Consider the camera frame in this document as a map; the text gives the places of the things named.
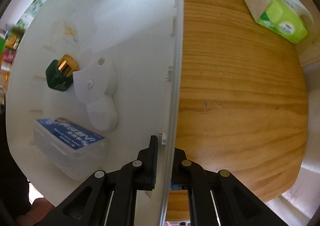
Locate clear dental floss box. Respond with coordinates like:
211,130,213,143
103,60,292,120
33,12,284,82
34,117,107,180

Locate small cartoon sticker card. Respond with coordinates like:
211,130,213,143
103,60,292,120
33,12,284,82
46,20,79,47

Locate green bottle gold cap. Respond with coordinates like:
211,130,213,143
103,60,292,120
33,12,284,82
46,54,79,92

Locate green tissue pack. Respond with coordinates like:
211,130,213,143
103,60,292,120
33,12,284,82
244,0,314,45

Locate white plastic storage box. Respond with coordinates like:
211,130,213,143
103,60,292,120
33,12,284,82
6,0,183,225

